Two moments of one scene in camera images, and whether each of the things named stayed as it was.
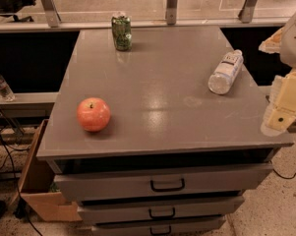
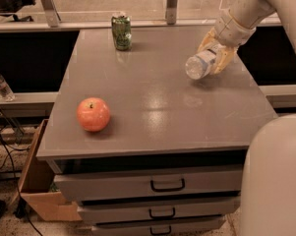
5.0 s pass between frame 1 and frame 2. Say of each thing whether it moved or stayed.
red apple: stayed
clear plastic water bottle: moved
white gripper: moved
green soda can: stayed
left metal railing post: stayed
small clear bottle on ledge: stayed
